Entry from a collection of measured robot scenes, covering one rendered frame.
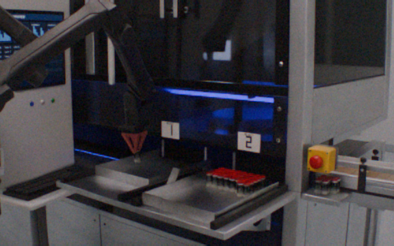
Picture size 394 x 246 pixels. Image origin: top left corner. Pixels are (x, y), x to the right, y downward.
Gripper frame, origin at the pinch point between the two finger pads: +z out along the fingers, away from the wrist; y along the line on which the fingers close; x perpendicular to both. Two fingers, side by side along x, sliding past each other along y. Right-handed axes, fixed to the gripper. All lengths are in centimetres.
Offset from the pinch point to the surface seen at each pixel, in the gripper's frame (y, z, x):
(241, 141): 13.4, -2.2, -33.7
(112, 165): 2.1, 7.4, 12.9
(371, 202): 17, 16, -76
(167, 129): 18.6, -3.4, -1.4
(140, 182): -9.2, 8.1, -7.6
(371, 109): 80, -3, -67
